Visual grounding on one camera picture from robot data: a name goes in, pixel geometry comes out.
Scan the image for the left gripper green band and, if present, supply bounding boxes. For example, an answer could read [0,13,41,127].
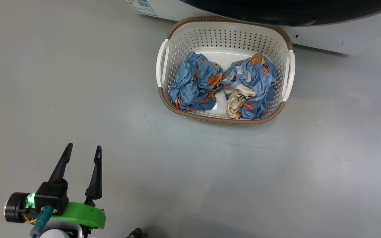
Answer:
[48,143,106,238]

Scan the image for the blue bear print garment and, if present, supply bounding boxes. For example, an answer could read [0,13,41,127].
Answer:
[168,51,224,112]

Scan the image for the blue garment with beige lining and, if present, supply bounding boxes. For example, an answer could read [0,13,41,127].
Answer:
[221,52,277,120]

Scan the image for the cream perforated laundry basket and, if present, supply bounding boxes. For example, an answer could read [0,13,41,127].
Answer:
[156,16,296,125]

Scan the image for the white front-load washing machine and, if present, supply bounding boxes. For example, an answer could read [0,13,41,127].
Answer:
[126,0,381,55]

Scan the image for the blue energy label sticker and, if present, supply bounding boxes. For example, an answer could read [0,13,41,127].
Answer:
[127,0,158,17]

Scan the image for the teal plug left camera cable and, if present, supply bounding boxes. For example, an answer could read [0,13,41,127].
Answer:
[29,205,53,238]

